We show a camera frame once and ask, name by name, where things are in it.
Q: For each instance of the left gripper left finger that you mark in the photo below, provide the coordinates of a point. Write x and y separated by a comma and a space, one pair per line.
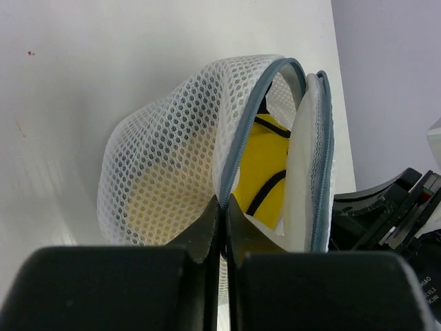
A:
168, 287

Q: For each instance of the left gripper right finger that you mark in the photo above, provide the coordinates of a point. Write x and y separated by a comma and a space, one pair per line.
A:
272, 289

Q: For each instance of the round white mesh laundry bag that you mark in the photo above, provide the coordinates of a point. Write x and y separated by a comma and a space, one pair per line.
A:
163, 163

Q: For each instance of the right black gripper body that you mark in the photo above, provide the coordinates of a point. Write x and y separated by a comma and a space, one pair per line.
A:
390, 217

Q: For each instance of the yellow bra black trim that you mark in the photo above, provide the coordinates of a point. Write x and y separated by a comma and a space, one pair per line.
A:
262, 170

